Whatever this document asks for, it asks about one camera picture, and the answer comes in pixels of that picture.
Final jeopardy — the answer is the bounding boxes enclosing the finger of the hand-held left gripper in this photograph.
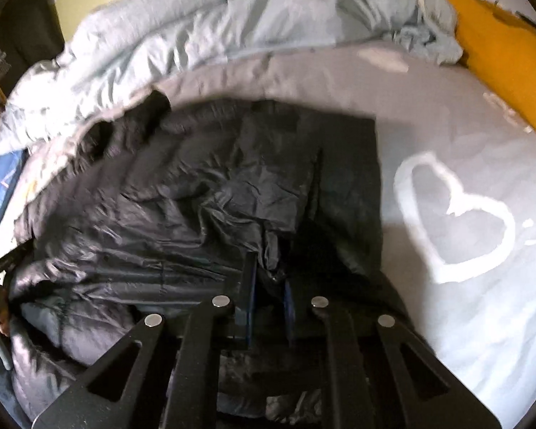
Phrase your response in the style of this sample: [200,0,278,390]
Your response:
[0,248,25,284]

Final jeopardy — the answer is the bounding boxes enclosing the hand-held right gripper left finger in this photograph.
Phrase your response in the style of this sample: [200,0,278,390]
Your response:
[31,252,257,429]

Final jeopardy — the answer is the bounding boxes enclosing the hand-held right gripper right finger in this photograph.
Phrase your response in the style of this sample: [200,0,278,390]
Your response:
[283,277,503,429]

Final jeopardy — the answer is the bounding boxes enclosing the black puffer jacket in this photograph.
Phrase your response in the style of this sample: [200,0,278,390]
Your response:
[6,89,425,421]

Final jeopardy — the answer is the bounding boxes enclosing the blue pillow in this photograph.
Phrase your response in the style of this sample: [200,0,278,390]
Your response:
[0,149,28,269]

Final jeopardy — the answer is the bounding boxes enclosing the printed grey bed sheet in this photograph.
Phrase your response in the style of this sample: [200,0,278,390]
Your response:
[9,45,536,429]

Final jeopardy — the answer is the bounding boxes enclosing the black hanging garment bag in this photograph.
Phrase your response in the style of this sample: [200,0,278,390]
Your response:
[0,0,65,81]

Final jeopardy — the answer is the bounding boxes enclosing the grey duvet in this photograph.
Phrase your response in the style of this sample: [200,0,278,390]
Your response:
[0,0,463,162]

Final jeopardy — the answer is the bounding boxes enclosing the yellow pillow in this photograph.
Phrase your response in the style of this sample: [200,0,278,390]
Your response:
[433,0,536,144]

